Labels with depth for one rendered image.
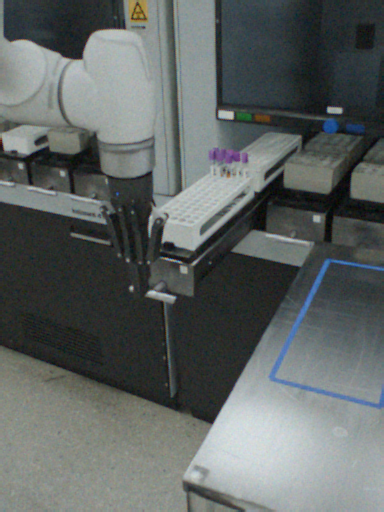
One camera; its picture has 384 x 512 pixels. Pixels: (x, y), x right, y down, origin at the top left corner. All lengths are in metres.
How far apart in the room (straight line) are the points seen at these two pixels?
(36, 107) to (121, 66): 0.15
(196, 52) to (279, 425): 0.91
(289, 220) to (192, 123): 0.34
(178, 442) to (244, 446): 1.14
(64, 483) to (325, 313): 1.08
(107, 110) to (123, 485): 1.15
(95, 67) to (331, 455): 0.59
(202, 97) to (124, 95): 0.56
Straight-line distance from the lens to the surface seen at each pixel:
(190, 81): 1.39
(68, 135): 1.64
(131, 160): 0.88
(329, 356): 0.81
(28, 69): 0.90
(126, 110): 0.85
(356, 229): 1.24
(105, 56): 0.85
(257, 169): 1.33
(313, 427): 0.71
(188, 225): 1.06
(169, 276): 1.08
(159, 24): 1.41
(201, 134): 1.41
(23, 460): 1.86
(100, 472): 1.77
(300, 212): 1.27
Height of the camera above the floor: 1.32
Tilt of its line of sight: 29 degrees down
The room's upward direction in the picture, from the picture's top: 3 degrees counter-clockwise
